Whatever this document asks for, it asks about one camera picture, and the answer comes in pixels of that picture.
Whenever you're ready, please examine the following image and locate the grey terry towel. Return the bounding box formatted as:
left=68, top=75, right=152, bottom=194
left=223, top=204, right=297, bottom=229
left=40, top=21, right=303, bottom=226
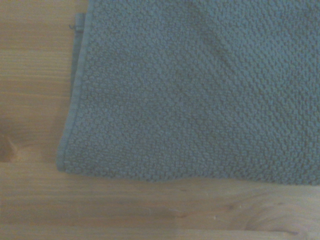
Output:
left=55, top=0, right=320, bottom=187

